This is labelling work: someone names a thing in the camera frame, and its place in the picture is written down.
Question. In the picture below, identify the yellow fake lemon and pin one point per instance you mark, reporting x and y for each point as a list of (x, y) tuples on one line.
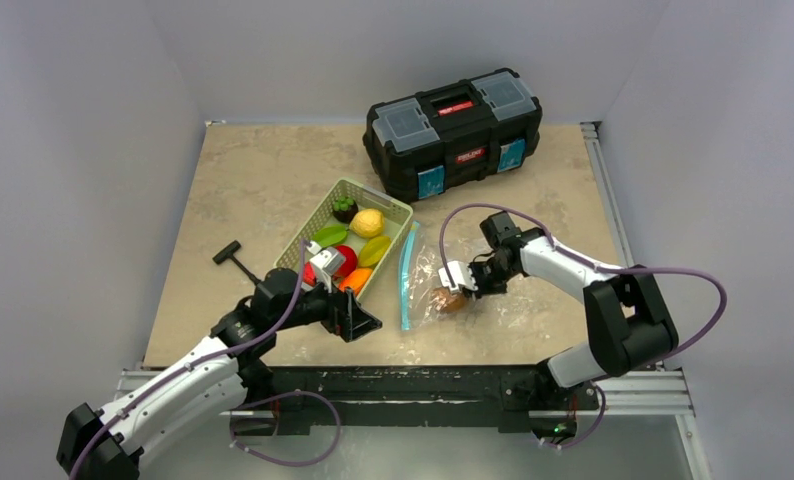
[(368, 223)]

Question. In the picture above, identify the dark purple fake mangosteen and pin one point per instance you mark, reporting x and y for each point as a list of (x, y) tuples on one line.
[(344, 209)]

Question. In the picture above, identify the black toolbox with clear lids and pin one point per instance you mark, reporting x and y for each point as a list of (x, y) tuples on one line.
[(422, 145)]

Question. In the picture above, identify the light green perforated plastic basket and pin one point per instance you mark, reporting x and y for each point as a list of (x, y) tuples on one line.
[(398, 218)]

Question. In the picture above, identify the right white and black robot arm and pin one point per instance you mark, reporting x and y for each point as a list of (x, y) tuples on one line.
[(627, 320)]

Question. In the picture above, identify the black T-handle tool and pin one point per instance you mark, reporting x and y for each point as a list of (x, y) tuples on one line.
[(228, 254)]

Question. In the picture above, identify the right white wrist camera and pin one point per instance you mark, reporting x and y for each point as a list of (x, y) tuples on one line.
[(457, 276)]

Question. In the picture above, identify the yellow fake fruit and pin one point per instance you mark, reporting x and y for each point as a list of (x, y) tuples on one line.
[(373, 251)]

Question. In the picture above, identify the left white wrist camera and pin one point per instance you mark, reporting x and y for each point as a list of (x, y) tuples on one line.
[(325, 263)]

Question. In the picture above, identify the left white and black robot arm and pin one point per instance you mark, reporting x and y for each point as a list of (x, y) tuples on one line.
[(223, 371)]

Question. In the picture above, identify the red yellow fake peach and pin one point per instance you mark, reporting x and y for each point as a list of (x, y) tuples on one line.
[(356, 280)]

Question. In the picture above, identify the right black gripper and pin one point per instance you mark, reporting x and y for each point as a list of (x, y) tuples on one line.
[(479, 275)]

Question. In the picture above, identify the red fake strawberry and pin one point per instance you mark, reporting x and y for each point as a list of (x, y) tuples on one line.
[(309, 276)]

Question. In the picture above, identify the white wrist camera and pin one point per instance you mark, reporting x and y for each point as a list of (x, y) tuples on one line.
[(457, 276), (325, 263)]

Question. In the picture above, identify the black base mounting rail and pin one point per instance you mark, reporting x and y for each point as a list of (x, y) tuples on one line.
[(290, 400)]

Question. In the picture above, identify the brown fake potato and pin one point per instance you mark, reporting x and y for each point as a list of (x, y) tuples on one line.
[(445, 301)]

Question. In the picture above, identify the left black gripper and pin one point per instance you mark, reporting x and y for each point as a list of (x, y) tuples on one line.
[(345, 317)]

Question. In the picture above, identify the green fake fruit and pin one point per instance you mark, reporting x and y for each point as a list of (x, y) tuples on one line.
[(330, 236)]

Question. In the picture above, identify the red fake apple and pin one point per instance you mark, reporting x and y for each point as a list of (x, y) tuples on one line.
[(350, 261)]

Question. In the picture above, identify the clear zip bag blue seal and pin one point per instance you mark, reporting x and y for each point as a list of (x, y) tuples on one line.
[(418, 264)]

